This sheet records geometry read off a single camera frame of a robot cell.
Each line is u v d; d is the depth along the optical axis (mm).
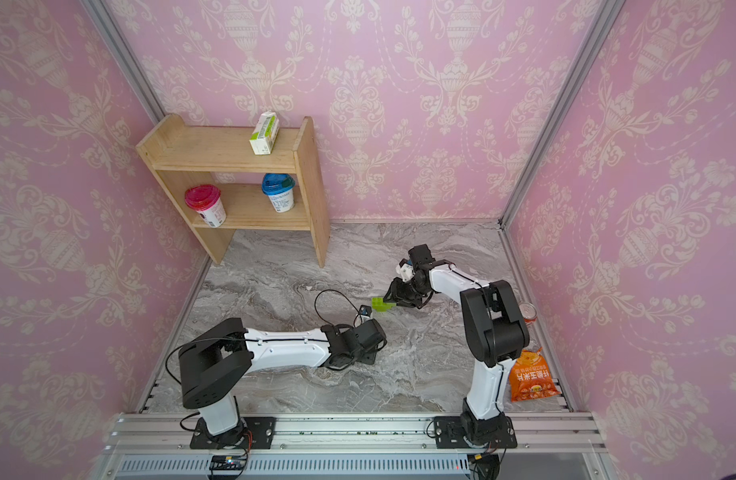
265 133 766
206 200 833
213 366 456
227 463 727
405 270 920
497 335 504
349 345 659
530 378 777
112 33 729
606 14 688
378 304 940
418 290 813
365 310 796
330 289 1025
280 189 877
